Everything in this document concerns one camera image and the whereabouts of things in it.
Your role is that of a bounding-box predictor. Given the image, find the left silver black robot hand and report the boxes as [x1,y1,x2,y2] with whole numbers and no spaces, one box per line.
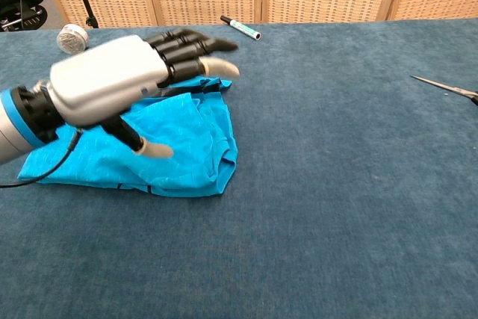
[48,27,240,159]

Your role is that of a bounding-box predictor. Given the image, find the blue printed T-shirt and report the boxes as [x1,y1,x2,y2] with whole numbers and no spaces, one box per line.
[16,75,239,199]

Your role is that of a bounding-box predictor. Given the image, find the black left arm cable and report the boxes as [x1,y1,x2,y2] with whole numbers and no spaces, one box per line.
[0,130,81,189]

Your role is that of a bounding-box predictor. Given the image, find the small white tape roll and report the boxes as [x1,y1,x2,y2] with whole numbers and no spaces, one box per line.
[56,23,90,53]

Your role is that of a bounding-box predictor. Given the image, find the white green marker pen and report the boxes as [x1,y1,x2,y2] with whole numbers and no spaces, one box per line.
[219,14,262,41]

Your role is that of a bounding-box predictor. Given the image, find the black handled scissors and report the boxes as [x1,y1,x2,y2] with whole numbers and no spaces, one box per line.
[410,75,478,107]

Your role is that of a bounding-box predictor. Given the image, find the dark blue carpet table cover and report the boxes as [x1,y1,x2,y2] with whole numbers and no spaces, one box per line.
[0,16,478,319]

